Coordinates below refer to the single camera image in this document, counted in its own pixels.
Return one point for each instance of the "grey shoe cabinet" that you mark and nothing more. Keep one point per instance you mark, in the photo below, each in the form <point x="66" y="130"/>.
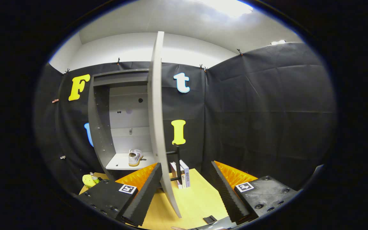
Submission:
<point x="129" y="111"/>

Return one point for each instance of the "green drink bottle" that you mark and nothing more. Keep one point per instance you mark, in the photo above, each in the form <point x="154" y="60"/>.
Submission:
<point x="95" y="178"/>

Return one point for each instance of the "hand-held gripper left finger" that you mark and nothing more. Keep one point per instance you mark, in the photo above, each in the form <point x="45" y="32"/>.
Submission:
<point x="144" y="195"/>

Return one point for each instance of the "yellow plush toy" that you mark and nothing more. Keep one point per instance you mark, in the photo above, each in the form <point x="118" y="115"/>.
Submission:
<point x="87" y="181"/>

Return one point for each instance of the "beige shoe cabinet door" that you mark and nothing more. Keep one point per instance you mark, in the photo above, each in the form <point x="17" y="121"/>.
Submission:
<point x="157" y="111"/>

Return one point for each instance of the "ceiling light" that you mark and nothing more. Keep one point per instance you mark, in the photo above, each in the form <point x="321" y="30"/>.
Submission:
<point x="278" y="42"/>
<point x="228" y="6"/>

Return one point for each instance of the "small black block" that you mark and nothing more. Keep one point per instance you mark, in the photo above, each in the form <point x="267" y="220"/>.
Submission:
<point x="210" y="219"/>

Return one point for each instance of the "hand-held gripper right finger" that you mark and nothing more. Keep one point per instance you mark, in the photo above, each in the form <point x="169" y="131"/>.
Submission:
<point x="224" y="191"/>

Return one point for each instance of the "black backdrop cloth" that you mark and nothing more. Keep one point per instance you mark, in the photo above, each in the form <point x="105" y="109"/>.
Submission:
<point x="267" y="111"/>

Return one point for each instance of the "brown cover book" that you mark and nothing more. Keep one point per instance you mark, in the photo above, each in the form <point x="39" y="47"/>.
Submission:
<point x="173" y="171"/>

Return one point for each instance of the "white shoe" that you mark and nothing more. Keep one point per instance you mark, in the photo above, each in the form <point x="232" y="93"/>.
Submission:
<point x="135" y="158"/>

